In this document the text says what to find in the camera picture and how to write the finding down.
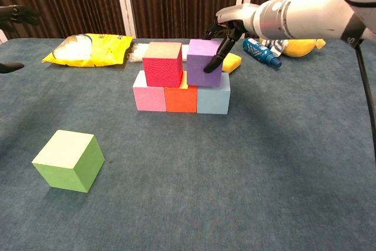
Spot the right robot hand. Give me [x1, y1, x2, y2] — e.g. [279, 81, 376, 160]
[203, 2, 261, 74]

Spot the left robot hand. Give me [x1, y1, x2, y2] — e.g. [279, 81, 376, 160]
[0, 5, 42, 74]

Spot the purple foam cube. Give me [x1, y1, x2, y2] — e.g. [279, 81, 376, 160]
[186, 38, 224, 88]

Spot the light blue foam cube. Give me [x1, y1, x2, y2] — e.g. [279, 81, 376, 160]
[196, 72, 231, 115]

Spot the red foam cube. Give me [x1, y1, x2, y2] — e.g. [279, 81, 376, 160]
[142, 41, 183, 88]

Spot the orange foam cube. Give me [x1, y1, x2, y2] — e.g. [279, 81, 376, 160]
[163, 70, 198, 113]

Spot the pink foam cube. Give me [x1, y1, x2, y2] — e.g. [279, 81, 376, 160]
[132, 69, 167, 112]

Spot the green foam cube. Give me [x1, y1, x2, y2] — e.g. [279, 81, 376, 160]
[31, 129, 106, 194]

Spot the blue spray bottle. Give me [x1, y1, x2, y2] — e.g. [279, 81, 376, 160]
[242, 37, 283, 69]

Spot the blue white striped sock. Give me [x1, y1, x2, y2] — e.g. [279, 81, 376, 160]
[261, 38, 290, 56]

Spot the yellow sponge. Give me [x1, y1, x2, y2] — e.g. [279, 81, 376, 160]
[221, 53, 243, 73]

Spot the yellow plush toy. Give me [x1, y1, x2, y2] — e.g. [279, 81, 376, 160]
[258, 38, 327, 58]

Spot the yellow snack bag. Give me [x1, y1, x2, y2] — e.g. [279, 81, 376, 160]
[41, 33, 135, 68]

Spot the clear pack of white sticks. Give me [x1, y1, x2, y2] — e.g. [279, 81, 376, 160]
[128, 42, 190, 63]

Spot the teal felt table cover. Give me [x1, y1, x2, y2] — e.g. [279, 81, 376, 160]
[0, 38, 376, 251]

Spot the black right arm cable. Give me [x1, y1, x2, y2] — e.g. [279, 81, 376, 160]
[354, 45, 376, 158]

